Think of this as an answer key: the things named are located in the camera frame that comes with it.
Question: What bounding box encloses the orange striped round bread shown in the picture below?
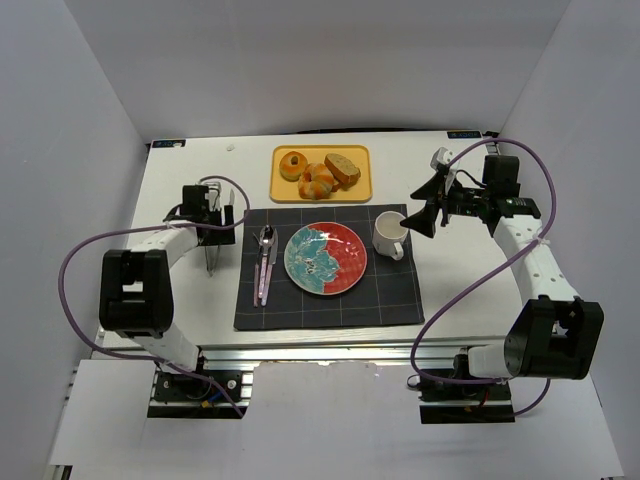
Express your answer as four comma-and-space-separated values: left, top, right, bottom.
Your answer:
298, 163, 333, 200

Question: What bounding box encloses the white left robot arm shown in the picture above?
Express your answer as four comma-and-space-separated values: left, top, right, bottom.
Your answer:
99, 181, 235, 372

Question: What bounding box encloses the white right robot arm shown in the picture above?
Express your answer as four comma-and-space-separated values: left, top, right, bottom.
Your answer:
401, 147, 604, 384

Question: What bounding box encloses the rear bread slice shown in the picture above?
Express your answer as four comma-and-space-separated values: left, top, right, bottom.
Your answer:
324, 153, 361, 185

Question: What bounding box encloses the white mug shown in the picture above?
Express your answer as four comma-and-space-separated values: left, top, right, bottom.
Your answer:
372, 211, 409, 261

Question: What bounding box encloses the yellow tray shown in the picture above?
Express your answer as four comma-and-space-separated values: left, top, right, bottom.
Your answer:
270, 145, 373, 203

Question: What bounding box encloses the dark checked placemat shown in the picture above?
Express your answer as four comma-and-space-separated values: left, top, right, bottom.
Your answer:
234, 204, 424, 331

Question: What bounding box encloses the red and teal plate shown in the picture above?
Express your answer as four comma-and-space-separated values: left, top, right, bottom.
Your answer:
283, 222, 368, 296

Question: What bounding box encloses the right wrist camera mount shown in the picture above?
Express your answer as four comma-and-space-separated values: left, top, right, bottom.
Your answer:
430, 147, 457, 194

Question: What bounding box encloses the ring-shaped bagel bread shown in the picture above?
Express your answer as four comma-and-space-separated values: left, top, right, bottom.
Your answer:
279, 151, 308, 181

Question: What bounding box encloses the pink-handled knife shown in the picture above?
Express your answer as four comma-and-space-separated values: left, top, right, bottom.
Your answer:
260, 225, 279, 307

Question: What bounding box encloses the aluminium frame rail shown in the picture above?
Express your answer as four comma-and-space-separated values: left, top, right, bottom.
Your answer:
94, 342, 506, 371

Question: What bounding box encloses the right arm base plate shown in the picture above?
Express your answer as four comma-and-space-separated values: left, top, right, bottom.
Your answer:
414, 377, 515, 425

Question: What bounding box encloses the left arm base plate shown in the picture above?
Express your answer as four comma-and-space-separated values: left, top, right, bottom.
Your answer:
147, 370, 252, 420

